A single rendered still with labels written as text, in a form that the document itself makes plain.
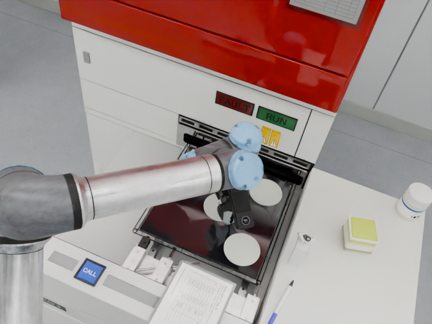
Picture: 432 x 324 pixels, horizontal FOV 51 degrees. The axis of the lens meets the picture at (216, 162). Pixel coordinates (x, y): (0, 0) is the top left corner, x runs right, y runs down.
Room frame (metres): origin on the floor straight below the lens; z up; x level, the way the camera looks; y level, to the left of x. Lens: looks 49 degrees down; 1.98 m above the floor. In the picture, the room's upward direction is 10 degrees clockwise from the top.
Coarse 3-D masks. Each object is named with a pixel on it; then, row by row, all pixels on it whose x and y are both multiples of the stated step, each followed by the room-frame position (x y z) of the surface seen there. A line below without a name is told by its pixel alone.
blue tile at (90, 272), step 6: (84, 264) 0.48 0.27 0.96; (90, 264) 0.48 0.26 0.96; (84, 270) 0.47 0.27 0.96; (90, 270) 0.47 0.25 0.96; (96, 270) 0.47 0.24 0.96; (78, 276) 0.45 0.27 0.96; (84, 276) 0.45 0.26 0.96; (90, 276) 0.45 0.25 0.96; (96, 276) 0.46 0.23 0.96; (90, 282) 0.44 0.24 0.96
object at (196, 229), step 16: (288, 192) 0.86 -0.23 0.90; (160, 208) 0.72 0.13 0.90; (176, 208) 0.73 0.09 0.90; (192, 208) 0.74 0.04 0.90; (256, 208) 0.78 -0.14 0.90; (272, 208) 0.78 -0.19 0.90; (144, 224) 0.66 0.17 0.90; (160, 224) 0.67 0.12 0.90; (176, 224) 0.68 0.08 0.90; (192, 224) 0.68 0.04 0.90; (208, 224) 0.69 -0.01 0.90; (224, 224) 0.70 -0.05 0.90; (256, 224) 0.72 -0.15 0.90; (272, 224) 0.73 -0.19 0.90; (176, 240) 0.62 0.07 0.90; (192, 240) 0.63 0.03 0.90; (208, 240) 0.64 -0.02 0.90; (224, 240) 0.65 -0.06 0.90; (256, 240) 0.67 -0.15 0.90; (208, 256) 0.59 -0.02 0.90; (224, 256) 0.60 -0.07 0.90; (240, 272) 0.57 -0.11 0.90; (256, 272) 0.57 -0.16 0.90
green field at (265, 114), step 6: (258, 114) 0.97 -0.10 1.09; (264, 114) 0.96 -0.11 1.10; (270, 114) 0.96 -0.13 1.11; (276, 114) 0.95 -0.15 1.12; (270, 120) 0.96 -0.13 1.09; (276, 120) 0.95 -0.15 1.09; (282, 120) 0.95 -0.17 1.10; (288, 120) 0.95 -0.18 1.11; (294, 120) 0.94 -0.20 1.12; (282, 126) 0.95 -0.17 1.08; (288, 126) 0.94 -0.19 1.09
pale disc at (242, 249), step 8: (232, 240) 0.65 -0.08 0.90; (240, 240) 0.66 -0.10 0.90; (248, 240) 0.66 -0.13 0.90; (224, 248) 0.63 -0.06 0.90; (232, 248) 0.63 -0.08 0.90; (240, 248) 0.63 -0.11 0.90; (248, 248) 0.64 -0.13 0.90; (256, 248) 0.64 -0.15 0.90; (232, 256) 0.60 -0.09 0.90; (240, 256) 0.61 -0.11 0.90; (248, 256) 0.61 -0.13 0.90; (256, 256) 0.62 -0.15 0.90; (240, 264) 0.59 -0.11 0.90; (248, 264) 0.59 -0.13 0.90
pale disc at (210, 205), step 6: (210, 198) 0.78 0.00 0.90; (216, 198) 0.79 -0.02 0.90; (204, 204) 0.76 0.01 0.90; (210, 204) 0.76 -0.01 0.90; (216, 204) 0.76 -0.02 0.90; (204, 210) 0.74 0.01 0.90; (210, 210) 0.74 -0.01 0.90; (216, 210) 0.74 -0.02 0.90; (210, 216) 0.72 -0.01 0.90; (216, 216) 0.72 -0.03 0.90
